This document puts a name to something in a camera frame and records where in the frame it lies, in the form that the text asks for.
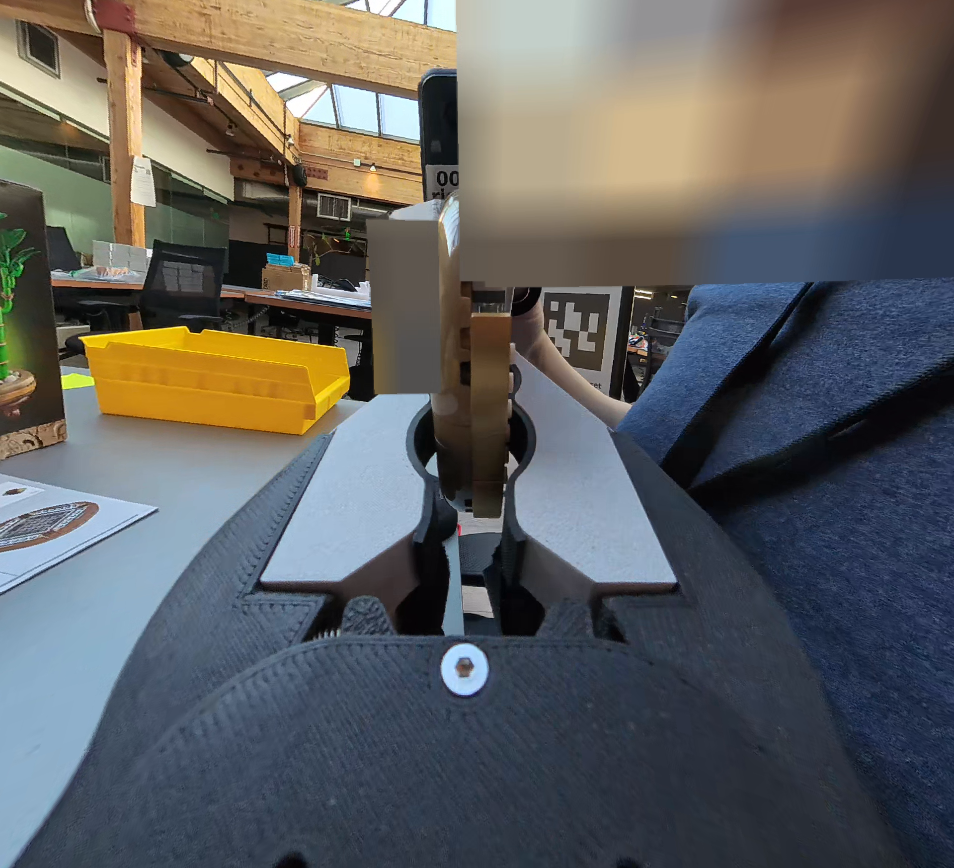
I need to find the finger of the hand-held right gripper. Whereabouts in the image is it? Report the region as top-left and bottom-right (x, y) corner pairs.
(367, 201), (447, 395)

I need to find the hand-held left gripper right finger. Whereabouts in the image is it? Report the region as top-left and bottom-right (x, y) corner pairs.
(484, 354), (679, 635)

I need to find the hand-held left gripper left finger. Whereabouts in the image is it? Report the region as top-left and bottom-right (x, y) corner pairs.
(261, 395), (459, 635)

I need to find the round tan gold lego base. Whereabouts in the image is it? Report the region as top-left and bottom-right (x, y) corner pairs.
(436, 197), (517, 520)

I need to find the person's right forearm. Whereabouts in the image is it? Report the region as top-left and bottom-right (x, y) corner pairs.
(513, 298), (635, 429)

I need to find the lego instruction booklet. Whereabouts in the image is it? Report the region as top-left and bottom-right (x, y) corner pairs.
(0, 473), (159, 595)

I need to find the dark bamboo picture lego box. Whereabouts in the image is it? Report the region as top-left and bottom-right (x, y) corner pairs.
(0, 180), (68, 461)

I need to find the long wooden desk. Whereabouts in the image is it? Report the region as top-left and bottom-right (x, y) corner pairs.
(51, 270), (374, 347)

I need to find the black framed marker sign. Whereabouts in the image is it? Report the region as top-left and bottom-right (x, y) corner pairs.
(542, 285), (624, 399)

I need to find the yellow plastic bin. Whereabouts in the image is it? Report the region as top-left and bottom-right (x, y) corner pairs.
(79, 326), (351, 435)

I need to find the black mesh office chair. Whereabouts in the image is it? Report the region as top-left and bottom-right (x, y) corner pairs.
(140, 240), (229, 334)

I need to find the person's blue jacket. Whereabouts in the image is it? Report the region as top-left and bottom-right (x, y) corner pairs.
(615, 279), (954, 868)

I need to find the stack of grey boxes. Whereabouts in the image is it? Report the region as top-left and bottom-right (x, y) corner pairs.
(92, 239), (152, 270)

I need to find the wooden support post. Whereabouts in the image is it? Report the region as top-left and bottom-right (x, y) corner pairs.
(103, 26), (147, 250)

